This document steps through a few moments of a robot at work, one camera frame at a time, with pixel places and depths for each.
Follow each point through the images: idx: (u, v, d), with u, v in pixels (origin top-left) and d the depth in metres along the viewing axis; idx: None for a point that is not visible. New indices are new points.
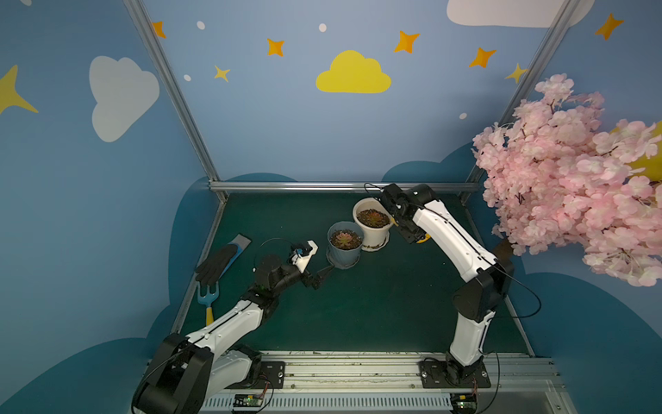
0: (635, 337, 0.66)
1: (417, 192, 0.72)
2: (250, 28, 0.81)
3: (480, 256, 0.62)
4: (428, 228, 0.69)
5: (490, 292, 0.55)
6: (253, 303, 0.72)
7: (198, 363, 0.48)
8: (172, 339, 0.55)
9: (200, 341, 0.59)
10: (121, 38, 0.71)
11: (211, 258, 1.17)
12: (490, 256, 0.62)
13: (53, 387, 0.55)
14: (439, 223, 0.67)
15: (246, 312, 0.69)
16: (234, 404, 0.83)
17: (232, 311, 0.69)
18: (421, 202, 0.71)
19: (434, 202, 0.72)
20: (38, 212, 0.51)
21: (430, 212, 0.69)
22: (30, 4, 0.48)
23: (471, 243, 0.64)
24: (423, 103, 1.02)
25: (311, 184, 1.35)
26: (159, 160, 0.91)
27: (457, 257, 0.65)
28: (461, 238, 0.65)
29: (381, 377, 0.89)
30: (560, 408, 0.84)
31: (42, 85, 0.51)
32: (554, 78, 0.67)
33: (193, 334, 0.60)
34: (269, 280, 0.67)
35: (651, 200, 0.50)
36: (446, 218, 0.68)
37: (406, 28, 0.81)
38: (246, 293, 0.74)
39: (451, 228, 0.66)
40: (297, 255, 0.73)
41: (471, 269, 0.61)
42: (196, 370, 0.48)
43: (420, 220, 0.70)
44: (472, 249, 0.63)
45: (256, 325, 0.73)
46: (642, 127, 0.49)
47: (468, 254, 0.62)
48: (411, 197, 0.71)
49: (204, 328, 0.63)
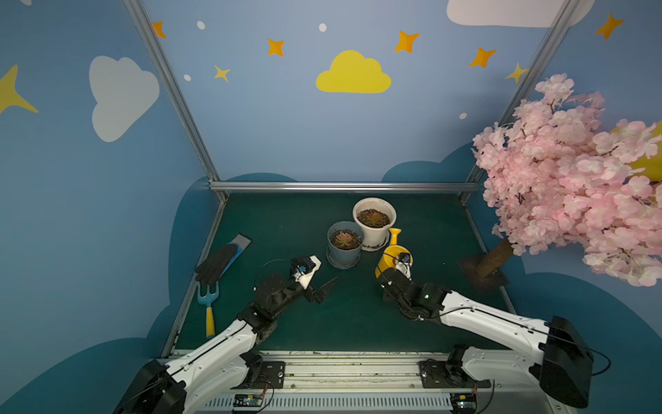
0: (634, 337, 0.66)
1: (428, 294, 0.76)
2: (250, 28, 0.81)
3: (530, 330, 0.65)
4: (464, 323, 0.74)
5: (572, 366, 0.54)
6: (246, 327, 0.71)
7: (170, 402, 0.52)
8: (152, 367, 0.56)
9: (178, 373, 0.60)
10: (120, 36, 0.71)
11: (211, 258, 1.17)
12: (540, 325, 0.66)
13: (53, 388, 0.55)
14: (468, 315, 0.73)
15: (236, 337, 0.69)
16: (234, 404, 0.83)
17: (221, 335, 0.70)
18: (439, 304, 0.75)
19: (446, 297, 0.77)
20: (36, 210, 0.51)
21: (455, 308, 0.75)
22: (30, 4, 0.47)
23: (511, 322, 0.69)
24: (423, 103, 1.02)
25: (311, 184, 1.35)
26: (159, 160, 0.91)
27: (510, 341, 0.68)
28: (501, 322, 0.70)
29: (381, 378, 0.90)
30: (560, 407, 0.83)
31: (42, 84, 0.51)
32: (554, 78, 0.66)
33: (173, 365, 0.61)
34: (269, 302, 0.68)
35: (652, 200, 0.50)
36: (471, 307, 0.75)
37: (406, 28, 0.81)
38: (244, 313, 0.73)
39: (482, 315, 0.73)
40: (300, 273, 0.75)
41: (533, 348, 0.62)
42: (167, 405, 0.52)
43: (451, 320, 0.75)
44: (518, 327, 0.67)
45: (249, 347, 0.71)
46: (643, 127, 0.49)
47: (518, 334, 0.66)
48: (430, 305, 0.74)
49: (186, 356, 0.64)
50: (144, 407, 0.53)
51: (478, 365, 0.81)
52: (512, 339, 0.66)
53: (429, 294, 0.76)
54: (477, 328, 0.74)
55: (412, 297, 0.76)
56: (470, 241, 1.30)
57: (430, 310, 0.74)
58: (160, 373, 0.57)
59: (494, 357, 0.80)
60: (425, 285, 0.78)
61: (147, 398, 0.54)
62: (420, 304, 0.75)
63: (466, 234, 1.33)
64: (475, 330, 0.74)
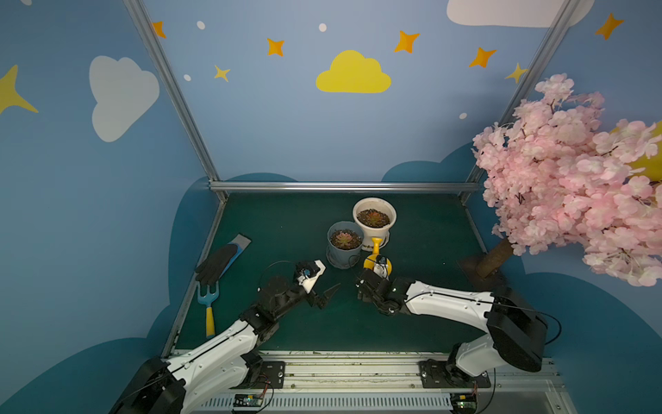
0: (634, 338, 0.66)
1: (396, 287, 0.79)
2: (250, 28, 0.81)
3: (477, 302, 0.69)
4: (426, 308, 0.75)
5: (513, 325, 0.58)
6: (249, 327, 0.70)
7: (169, 398, 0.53)
8: (153, 363, 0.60)
9: (179, 371, 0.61)
10: (120, 36, 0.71)
11: (211, 258, 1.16)
12: (484, 297, 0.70)
13: (53, 387, 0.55)
14: (427, 299, 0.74)
15: (238, 337, 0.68)
16: (234, 404, 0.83)
17: (223, 335, 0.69)
18: (404, 294, 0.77)
19: (411, 286, 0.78)
20: (36, 210, 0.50)
21: (415, 294, 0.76)
22: (30, 4, 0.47)
23: (463, 297, 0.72)
24: (423, 103, 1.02)
25: (311, 184, 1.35)
26: (159, 160, 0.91)
27: (463, 316, 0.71)
28: (453, 298, 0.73)
29: (381, 378, 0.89)
30: (560, 408, 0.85)
31: (42, 84, 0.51)
32: (554, 78, 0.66)
33: (175, 361, 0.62)
34: (272, 303, 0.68)
35: (652, 200, 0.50)
36: (430, 291, 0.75)
37: (406, 28, 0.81)
38: (246, 313, 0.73)
39: (439, 297, 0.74)
40: (305, 277, 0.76)
41: (480, 318, 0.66)
42: (166, 404, 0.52)
43: (415, 306, 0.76)
44: (467, 302, 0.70)
45: (251, 346, 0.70)
46: (642, 127, 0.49)
47: (468, 308, 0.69)
48: (399, 298, 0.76)
49: (187, 355, 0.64)
50: (143, 404, 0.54)
51: (469, 359, 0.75)
52: (463, 314, 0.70)
53: (397, 287, 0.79)
54: (434, 310, 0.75)
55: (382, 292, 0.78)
56: (470, 241, 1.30)
57: (399, 303, 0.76)
58: (161, 370, 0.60)
59: (476, 343, 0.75)
60: (395, 280, 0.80)
61: (147, 395, 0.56)
62: (390, 297, 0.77)
63: (466, 234, 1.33)
64: (434, 312, 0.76)
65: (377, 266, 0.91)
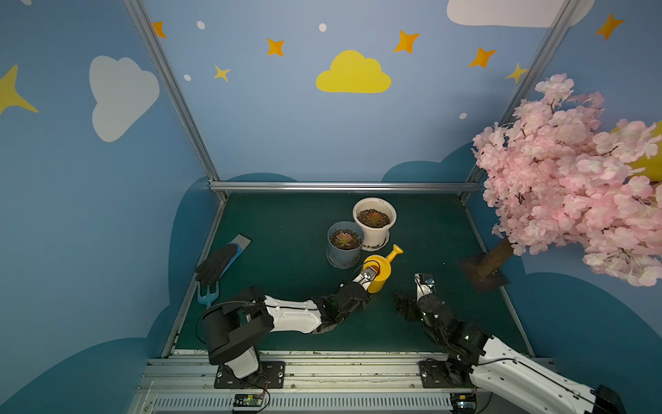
0: (633, 337, 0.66)
1: (468, 335, 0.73)
2: (250, 28, 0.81)
3: (576, 395, 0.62)
4: (502, 372, 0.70)
5: None
6: (318, 311, 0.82)
7: (258, 325, 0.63)
8: (256, 292, 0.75)
9: (271, 309, 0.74)
10: (120, 36, 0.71)
11: (211, 258, 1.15)
12: (586, 392, 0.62)
13: (53, 386, 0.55)
14: (508, 366, 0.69)
15: (311, 313, 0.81)
16: (234, 404, 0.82)
17: (302, 305, 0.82)
18: (479, 348, 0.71)
19: (489, 341, 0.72)
20: (38, 211, 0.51)
21: (495, 356, 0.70)
22: (30, 4, 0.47)
23: (554, 380, 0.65)
24: (423, 103, 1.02)
25: (310, 185, 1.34)
26: (159, 160, 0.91)
27: (552, 401, 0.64)
28: (544, 379, 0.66)
29: (381, 378, 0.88)
30: None
31: (43, 85, 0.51)
32: (554, 78, 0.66)
33: (270, 299, 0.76)
34: (346, 303, 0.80)
35: (652, 200, 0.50)
36: (514, 358, 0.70)
37: (406, 28, 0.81)
38: (317, 300, 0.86)
39: (524, 368, 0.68)
40: (365, 280, 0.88)
41: None
42: (254, 328, 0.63)
43: (491, 366, 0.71)
44: (562, 389, 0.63)
45: (310, 329, 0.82)
46: (642, 127, 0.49)
47: (563, 397, 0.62)
48: (468, 347, 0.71)
49: (278, 301, 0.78)
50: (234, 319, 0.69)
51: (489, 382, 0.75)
52: (554, 400, 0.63)
53: (470, 334, 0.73)
54: (516, 379, 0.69)
55: (452, 335, 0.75)
56: (470, 242, 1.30)
57: (468, 352, 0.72)
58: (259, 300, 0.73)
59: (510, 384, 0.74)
60: (467, 325, 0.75)
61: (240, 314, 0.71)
62: (460, 343, 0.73)
63: (466, 234, 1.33)
64: (512, 379, 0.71)
65: (422, 286, 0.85)
